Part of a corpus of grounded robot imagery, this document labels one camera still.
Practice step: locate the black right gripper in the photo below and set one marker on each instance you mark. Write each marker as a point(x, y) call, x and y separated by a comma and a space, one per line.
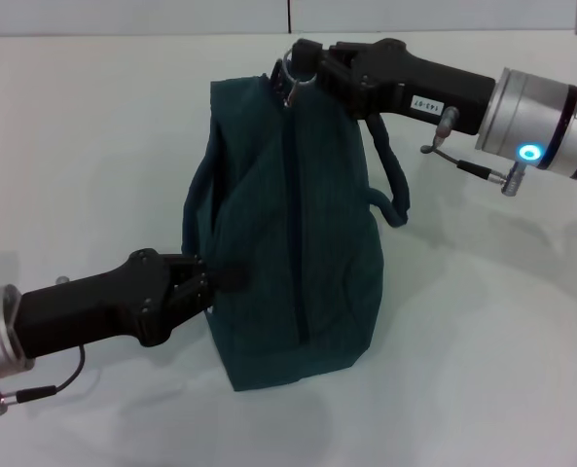
point(424, 82)

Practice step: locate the dark teal insulated lunch bag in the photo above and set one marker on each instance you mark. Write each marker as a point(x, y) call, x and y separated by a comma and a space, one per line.
point(298, 243)

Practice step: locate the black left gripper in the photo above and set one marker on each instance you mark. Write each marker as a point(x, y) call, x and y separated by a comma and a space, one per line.
point(93, 311)

